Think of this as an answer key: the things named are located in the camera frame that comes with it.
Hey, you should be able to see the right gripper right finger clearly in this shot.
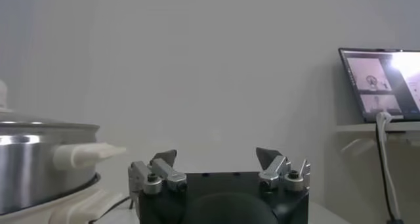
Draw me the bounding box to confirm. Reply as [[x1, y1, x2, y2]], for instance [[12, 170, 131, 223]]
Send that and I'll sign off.
[[255, 146, 311, 193]]

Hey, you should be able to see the white and black laptop cable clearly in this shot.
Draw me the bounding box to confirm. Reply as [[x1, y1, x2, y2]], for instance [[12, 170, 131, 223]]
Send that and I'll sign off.
[[375, 111, 405, 224]]

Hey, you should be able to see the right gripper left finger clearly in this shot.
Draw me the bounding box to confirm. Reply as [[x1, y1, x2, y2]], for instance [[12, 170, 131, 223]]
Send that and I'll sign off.
[[127, 149, 188, 210]]

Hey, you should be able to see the white side table with laptop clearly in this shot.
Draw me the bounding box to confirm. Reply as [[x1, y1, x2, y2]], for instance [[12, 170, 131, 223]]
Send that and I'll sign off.
[[334, 122, 420, 147]]

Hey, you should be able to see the perforated stainless steamer basket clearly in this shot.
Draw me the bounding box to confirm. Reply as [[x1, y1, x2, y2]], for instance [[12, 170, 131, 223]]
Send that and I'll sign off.
[[0, 122, 127, 215]]

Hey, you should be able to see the dark grey open laptop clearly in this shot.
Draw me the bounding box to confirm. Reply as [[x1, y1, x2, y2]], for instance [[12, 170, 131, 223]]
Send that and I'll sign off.
[[338, 47, 420, 123]]

